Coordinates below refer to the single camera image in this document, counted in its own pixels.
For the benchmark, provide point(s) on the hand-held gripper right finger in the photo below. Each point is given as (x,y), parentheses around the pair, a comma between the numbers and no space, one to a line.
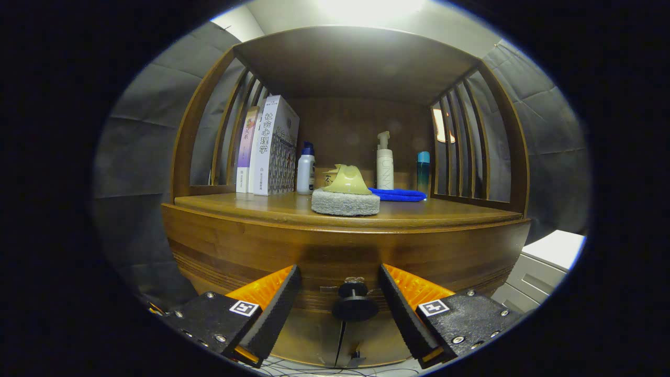
(405,314)

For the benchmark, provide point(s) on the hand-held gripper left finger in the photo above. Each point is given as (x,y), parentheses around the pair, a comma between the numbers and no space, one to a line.
(275,309)

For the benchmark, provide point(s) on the brown wooden drawer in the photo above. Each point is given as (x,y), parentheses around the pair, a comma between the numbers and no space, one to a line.
(335,251)

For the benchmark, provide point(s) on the wooden cabinet door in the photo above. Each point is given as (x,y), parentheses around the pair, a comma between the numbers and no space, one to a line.
(309,335)
(369,337)

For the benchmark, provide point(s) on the wooden countertop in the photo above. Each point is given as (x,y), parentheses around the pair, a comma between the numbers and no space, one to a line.
(439,210)

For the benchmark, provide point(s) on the brown wooden cabinet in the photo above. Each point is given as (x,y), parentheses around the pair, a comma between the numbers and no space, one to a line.
(356,68)

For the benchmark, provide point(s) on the blue folded cloth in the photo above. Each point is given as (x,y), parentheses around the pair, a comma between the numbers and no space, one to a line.
(400,195)

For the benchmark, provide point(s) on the thin white book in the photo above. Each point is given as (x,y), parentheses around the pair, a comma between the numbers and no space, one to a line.
(250,181)

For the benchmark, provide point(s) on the white bottle blue cap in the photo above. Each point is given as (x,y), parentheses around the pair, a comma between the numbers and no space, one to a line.
(305,175)

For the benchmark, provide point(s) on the yellow lidded teacup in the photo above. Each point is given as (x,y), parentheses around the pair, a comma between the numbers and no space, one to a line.
(328,178)

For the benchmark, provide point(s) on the blue transparent bottle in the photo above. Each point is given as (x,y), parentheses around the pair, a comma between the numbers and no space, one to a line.
(423,173)

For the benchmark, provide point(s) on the white pump bottle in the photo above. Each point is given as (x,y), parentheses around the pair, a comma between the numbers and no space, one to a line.
(385,167)

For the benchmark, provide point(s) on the thick white patterned book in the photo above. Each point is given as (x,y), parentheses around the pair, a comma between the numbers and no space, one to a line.
(267,157)

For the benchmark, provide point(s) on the purple book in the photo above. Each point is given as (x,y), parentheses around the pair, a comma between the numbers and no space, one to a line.
(245,152)

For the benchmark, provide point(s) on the black backdrop cloth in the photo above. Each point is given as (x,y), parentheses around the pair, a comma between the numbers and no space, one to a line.
(141,157)

